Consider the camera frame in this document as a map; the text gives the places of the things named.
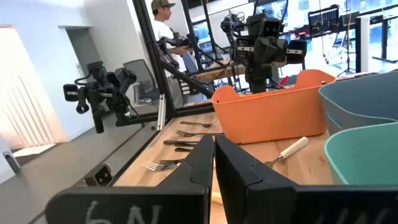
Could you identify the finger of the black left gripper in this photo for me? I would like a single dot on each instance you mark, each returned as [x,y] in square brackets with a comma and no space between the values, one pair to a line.
[265,77]
[252,77]

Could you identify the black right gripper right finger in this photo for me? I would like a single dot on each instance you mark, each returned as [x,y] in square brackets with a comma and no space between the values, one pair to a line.
[264,199]

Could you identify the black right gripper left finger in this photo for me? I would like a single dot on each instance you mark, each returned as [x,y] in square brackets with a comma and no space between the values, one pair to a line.
[186,199]

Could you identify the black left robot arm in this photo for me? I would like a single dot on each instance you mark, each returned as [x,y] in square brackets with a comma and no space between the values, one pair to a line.
[229,26]

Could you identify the wooden background table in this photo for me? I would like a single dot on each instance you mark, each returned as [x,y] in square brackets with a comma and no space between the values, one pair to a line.
[214,74]

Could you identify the orange plastic bin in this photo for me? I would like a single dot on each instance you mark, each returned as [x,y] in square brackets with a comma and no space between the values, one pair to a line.
[273,118]

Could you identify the black perforated panel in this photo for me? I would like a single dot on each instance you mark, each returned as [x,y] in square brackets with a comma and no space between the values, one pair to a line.
[323,20]

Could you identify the white metal bar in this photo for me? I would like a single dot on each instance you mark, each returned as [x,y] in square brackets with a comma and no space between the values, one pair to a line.
[161,115]

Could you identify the blue plastic bin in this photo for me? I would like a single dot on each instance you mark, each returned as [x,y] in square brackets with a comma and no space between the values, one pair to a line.
[357,99]

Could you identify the person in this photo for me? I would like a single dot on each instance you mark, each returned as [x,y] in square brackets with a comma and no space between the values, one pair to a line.
[161,31]

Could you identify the green plastic bin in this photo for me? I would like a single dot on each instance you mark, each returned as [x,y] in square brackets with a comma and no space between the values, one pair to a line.
[363,155]

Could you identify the grey office chair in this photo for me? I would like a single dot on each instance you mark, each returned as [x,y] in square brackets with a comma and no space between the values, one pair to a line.
[140,74]

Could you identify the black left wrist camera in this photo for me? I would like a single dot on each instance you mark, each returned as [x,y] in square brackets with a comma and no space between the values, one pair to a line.
[269,28]

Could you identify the black table-level camera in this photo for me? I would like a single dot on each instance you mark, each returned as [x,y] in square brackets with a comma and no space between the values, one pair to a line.
[102,175]

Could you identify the black metal rig frame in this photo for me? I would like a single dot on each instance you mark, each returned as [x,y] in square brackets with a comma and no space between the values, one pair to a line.
[164,93]

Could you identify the white post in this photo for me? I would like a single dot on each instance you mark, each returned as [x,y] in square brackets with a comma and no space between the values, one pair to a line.
[364,43]

